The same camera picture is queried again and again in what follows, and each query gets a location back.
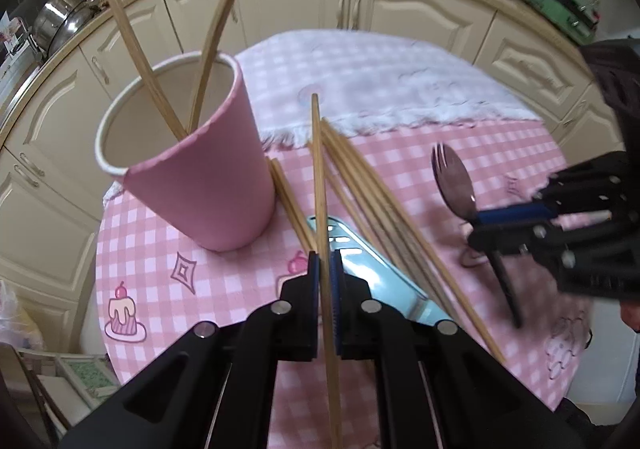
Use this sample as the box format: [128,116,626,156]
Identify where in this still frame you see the white fringed cloth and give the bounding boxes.
[235,29,543,150]

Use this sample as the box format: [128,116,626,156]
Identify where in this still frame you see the person's right hand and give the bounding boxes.
[620,301,640,334]

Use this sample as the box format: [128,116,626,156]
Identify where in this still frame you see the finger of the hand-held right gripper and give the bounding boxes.
[467,219,627,271]
[474,152,635,227]

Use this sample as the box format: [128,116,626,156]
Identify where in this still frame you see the plastic bag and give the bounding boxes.
[0,279,43,352]

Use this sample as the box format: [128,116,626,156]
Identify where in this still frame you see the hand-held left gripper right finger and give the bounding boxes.
[329,249,588,449]

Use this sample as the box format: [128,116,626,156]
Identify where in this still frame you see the green appliance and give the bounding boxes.
[522,0,602,44]

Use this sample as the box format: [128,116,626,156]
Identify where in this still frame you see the metal fork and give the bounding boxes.
[431,142,451,190]

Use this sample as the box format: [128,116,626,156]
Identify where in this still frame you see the light blue spatula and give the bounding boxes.
[305,214,451,327]

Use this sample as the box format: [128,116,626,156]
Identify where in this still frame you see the steel pots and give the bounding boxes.
[31,0,103,57]

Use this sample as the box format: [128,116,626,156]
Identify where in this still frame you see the pink cup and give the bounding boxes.
[95,50,277,252]

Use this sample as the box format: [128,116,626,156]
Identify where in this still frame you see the pink checked tablecloth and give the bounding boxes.
[95,119,596,449]

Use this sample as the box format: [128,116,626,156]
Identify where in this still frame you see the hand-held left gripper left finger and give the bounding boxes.
[57,251,321,449]

